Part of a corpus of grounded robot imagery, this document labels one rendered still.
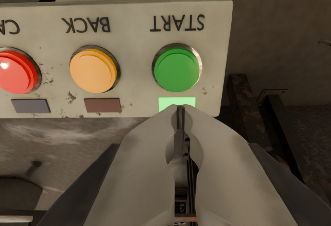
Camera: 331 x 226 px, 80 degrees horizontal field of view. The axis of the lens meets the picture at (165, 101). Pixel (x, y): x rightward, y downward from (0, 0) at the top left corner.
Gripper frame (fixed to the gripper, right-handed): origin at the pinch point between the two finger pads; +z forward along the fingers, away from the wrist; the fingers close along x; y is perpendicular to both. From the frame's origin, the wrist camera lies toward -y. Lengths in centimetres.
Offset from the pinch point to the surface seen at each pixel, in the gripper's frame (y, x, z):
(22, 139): 91, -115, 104
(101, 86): 1.1, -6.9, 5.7
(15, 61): -1.4, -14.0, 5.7
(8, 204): 182, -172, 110
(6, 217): 25.6, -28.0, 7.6
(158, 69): -0.5, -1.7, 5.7
